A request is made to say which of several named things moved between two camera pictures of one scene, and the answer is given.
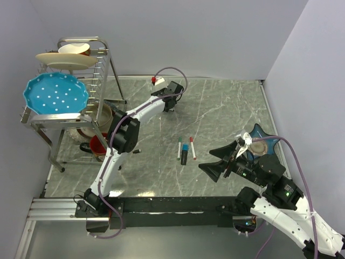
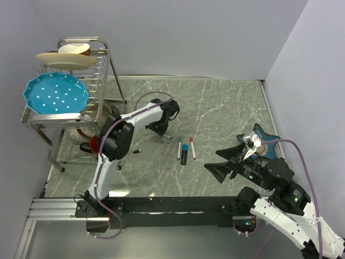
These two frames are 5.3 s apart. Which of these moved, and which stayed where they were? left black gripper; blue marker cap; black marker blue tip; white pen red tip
Moved: left black gripper
Stayed: blue marker cap; white pen red tip; black marker blue tip
